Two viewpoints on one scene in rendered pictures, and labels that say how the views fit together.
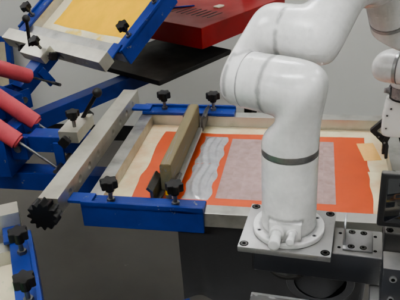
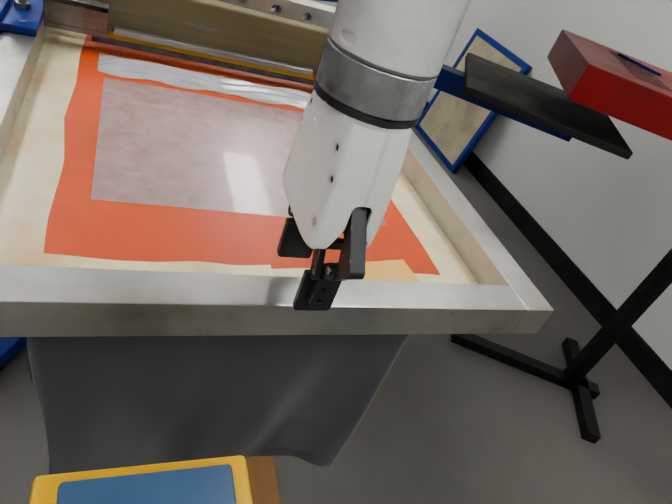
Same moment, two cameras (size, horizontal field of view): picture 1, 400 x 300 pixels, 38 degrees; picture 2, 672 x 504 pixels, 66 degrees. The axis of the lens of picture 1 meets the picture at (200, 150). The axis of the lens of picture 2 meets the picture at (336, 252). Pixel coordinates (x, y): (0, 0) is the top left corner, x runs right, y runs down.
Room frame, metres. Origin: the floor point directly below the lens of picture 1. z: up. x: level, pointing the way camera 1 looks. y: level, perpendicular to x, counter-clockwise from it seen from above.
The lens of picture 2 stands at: (1.12, -0.79, 1.29)
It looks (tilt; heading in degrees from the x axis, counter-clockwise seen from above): 35 degrees down; 48
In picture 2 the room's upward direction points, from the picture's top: 22 degrees clockwise
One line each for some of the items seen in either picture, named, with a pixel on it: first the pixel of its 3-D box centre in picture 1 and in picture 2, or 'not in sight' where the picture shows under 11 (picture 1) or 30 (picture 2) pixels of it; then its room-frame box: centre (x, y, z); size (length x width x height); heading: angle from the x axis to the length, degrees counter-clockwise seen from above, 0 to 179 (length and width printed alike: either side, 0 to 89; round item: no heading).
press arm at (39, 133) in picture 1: (61, 140); not in sight; (1.53, 0.40, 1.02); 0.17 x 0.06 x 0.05; 78
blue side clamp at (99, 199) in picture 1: (144, 211); (31, 9); (1.19, 0.14, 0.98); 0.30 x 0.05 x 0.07; 78
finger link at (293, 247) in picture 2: (381, 144); (299, 218); (1.34, -0.47, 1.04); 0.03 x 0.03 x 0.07; 78
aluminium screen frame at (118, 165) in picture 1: (255, 162); (233, 114); (1.41, -0.15, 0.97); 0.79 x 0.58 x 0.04; 78
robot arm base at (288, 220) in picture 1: (288, 195); not in sight; (0.84, -0.15, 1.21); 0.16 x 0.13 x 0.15; 163
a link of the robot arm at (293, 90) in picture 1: (285, 105); not in sight; (0.86, -0.14, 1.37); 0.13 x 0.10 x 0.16; 52
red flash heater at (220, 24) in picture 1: (206, 14); (667, 101); (2.68, -0.07, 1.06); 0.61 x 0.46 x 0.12; 138
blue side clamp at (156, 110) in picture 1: (189, 116); not in sight; (1.73, 0.03, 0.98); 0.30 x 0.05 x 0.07; 78
